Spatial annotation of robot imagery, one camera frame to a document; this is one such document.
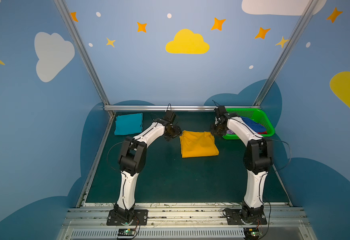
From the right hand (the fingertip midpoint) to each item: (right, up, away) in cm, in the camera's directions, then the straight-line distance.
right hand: (213, 131), depth 98 cm
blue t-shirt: (+33, +3, +6) cm, 34 cm away
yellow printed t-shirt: (-10, -9, 0) cm, 14 cm away
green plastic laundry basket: (+35, +10, +16) cm, 40 cm away
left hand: (-22, -2, -1) cm, 22 cm away
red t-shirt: (+36, -2, +6) cm, 37 cm away
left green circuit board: (-49, -48, -28) cm, 74 cm away
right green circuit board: (+12, -49, -27) cm, 57 cm away
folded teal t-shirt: (-62, +5, +14) cm, 63 cm away
